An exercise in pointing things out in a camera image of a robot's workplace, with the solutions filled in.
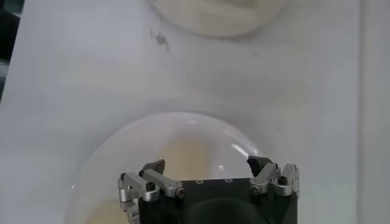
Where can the white round plate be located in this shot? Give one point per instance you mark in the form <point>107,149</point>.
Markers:
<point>122,158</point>

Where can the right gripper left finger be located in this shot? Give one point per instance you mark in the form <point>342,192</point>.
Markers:
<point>134,185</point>

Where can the cream electric cooker base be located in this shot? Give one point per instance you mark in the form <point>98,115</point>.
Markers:
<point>219,18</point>

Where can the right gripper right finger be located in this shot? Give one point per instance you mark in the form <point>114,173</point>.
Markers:
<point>268,179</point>

